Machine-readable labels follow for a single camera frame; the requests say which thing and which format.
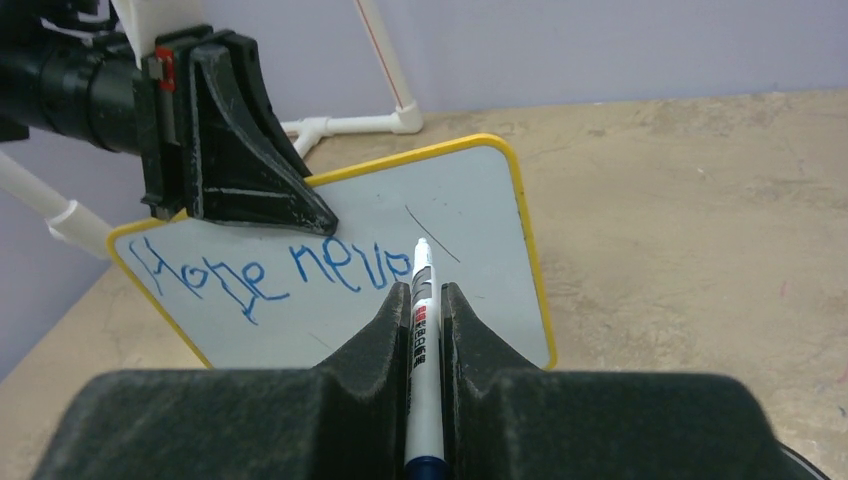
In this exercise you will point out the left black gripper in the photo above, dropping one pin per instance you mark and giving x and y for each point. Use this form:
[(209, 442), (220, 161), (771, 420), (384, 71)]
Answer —
[(209, 140)]

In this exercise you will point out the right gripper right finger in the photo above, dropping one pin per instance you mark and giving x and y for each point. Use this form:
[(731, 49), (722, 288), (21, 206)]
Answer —
[(475, 357)]

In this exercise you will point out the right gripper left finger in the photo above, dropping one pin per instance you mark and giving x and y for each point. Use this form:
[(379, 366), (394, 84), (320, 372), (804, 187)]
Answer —
[(361, 427)]

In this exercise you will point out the blue white marker pen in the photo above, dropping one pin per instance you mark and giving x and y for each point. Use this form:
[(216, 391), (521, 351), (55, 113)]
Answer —
[(424, 454)]

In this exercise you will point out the yellow framed whiteboard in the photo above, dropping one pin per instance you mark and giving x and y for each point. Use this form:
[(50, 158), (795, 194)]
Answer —
[(244, 297)]

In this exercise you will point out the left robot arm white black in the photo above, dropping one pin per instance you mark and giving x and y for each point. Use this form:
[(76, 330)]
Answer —
[(65, 71)]

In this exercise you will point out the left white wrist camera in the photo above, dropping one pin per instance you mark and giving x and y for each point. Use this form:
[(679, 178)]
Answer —
[(143, 21)]

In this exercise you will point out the white PVC pipe frame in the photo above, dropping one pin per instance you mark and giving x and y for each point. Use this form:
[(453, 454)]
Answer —
[(317, 61)]

